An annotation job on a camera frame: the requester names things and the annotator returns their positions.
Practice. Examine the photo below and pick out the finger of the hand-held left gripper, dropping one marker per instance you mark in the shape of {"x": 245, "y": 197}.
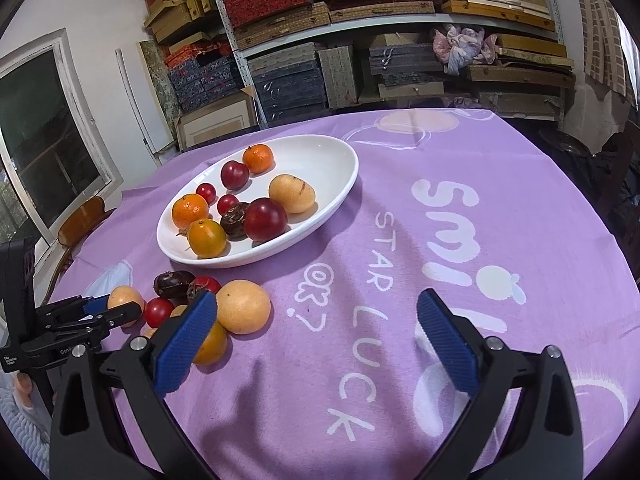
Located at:
{"x": 96, "y": 304}
{"x": 122, "y": 314}

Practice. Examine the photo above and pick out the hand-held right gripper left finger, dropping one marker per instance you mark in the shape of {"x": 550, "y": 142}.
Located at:
{"x": 185, "y": 340}

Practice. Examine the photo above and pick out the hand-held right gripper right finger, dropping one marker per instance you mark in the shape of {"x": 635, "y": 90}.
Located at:
{"x": 445, "y": 340}

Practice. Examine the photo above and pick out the small pale yellow fruit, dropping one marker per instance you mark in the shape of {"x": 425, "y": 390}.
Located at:
{"x": 120, "y": 294}

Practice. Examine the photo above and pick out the brown longan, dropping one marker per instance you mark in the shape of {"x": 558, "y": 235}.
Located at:
{"x": 177, "y": 311}

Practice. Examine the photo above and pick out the oval yellow orange fruit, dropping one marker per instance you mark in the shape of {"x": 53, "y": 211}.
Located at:
{"x": 215, "y": 345}

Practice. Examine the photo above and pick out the red cherry tomato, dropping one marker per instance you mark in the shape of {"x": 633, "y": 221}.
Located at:
{"x": 207, "y": 285}
{"x": 226, "y": 202}
{"x": 205, "y": 192}
{"x": 158, "y": 311}

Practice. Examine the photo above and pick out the large round yellow fruit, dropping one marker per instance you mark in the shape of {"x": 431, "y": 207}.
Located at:
{"x": 242, "y": 306}

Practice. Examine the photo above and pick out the yellow orange tomato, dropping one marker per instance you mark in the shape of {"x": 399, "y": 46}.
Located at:
{"x": 206, "y": 237}

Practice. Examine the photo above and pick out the mandarin orange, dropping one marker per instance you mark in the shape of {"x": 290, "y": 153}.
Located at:
{"x": 258, "y": 158}
{"x": 190, "y": 210}

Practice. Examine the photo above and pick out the small dark water chestnut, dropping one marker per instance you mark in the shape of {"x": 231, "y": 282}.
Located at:
{"x": 234, "y": 222}

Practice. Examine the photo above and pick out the large dark red plum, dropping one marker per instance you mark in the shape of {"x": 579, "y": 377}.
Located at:
{"x": 265, "y": 219}

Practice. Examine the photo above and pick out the small dark red plum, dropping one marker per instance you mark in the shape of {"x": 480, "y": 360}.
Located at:
{"x": 235, "y": 174}

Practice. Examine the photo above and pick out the yellow fruit with brown mark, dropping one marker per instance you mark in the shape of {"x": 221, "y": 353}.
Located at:
{"x": 292, "y": 192}

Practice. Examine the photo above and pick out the white oval plate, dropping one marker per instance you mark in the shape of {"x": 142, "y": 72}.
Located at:
{"x": 320, "y": 160}

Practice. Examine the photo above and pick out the person's left forearm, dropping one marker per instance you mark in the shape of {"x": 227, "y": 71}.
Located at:
{"x": 20, "y": 432}

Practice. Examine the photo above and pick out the person's left hand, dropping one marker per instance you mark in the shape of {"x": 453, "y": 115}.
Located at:
{"x": 24, "y": 385}

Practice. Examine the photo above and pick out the light wooden chair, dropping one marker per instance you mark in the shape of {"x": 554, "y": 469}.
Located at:
{"x": 82, "y": 222}

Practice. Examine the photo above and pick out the purple printed tablecloth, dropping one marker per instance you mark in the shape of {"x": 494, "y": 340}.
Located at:
{"x": 280, "y": 410}

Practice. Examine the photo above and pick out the white framed window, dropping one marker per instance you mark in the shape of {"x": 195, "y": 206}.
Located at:
{"x": 45, "y": 145}

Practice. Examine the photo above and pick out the white board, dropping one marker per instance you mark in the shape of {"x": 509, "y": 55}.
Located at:
{"x": 142, "y": 105}

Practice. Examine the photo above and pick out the framed picture in cardboard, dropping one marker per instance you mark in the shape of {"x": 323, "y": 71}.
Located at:
{"x": 215, "y": 120}

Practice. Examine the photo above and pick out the black bag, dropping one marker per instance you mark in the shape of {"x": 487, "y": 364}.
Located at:
{"x": 565, "y": 142}

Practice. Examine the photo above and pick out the green marbled board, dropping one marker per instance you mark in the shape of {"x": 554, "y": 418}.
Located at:
{"x": 157, "y": 80}

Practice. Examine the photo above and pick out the dark wooden chair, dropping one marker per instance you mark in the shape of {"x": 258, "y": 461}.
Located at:
{"x": 622, "y": 170}

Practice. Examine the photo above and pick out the stack of floral blue boxes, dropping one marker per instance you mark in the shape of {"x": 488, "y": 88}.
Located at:
{"x": 205, "y": 80}

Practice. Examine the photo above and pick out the orange red patterned boxes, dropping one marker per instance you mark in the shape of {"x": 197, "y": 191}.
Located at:
{"x": 195, "y": 55}

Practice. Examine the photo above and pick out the stack of dark blue boxes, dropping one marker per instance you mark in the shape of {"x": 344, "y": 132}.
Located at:
{"x": 287, "y": 90}

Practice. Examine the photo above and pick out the dark boxes with ribbons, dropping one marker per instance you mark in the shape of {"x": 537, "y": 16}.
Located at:
{"x": 405, "y": 60}

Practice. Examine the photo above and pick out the upright woven boxes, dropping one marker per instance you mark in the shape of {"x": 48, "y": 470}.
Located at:
{"x": 337, "y": 77}

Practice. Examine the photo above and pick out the pink white cloth bundle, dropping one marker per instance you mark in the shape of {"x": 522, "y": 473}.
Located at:
{"x": 460, "y": 47}

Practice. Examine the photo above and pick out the stack of tan boxes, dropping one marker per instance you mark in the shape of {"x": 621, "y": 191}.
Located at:
{"x": 175, "y": 5}

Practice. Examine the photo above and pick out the metal storage shelf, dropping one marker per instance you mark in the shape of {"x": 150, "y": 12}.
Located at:
{"x": 350, "y": 35}

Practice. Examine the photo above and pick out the stack of woven boxes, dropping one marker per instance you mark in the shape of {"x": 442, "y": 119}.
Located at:
{"x": 375, "y": 10}

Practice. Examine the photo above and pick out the stack of flat wooden boxes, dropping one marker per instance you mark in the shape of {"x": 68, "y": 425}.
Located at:
{"x": 500, "y": 5}

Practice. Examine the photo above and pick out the brick pattern curtain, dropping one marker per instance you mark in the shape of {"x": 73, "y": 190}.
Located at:
{"x": 602, "y": 35}

